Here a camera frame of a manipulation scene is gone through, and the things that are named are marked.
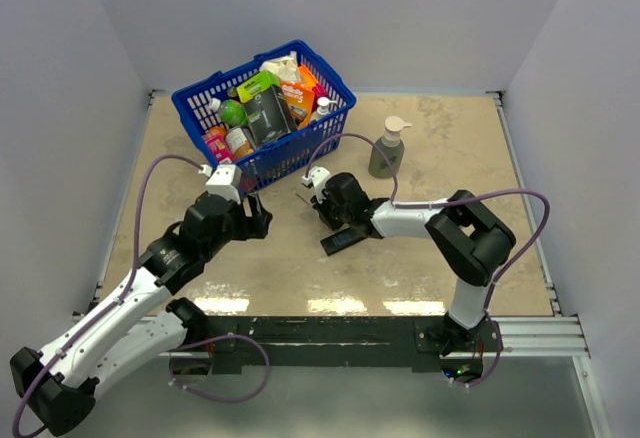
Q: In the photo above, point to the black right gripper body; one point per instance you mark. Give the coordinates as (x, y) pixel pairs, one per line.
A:
(335, 216)

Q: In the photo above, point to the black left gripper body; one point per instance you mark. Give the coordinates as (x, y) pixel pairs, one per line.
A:
(244, 226)

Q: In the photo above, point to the black remote control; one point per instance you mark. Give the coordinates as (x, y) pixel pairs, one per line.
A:
(342, 240)

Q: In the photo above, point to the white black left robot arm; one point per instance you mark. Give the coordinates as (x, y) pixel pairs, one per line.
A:
(143, 317)

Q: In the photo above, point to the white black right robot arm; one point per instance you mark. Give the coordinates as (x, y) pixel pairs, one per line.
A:
(473, 241)

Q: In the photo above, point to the grey soap pump bottle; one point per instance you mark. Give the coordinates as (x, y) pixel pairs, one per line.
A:
(387, 155)

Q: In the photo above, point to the orange labelled jar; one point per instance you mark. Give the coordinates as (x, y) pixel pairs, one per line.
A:
(240, 142)

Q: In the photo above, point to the pink snack packet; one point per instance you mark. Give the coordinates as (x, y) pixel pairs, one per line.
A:
(215, 140)

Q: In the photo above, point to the white pump bottle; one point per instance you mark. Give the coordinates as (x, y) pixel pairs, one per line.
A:
(322, 109)

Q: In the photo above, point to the black green razor box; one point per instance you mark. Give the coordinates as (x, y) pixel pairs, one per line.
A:
(268, 114)

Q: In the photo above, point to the blue plastic shopping basket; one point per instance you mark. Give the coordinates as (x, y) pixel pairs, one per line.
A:
(292, 152)

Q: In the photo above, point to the green round bottle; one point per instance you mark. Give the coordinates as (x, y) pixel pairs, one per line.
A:
(229, 111)

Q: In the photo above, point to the orange razor blade box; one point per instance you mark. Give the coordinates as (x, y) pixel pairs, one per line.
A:
(300, 100)

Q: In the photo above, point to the beige crumpled bag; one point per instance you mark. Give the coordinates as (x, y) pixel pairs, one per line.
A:
(286, 67)

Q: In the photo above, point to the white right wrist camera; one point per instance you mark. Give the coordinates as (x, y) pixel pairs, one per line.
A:
(316, 178)

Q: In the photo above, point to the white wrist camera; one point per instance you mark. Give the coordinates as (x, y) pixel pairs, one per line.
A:
(225, 183)
(316, 178)

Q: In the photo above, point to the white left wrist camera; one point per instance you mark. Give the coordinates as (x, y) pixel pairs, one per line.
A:
(225, 183)

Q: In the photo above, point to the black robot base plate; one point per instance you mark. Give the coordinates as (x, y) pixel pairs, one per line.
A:
(420, 344)

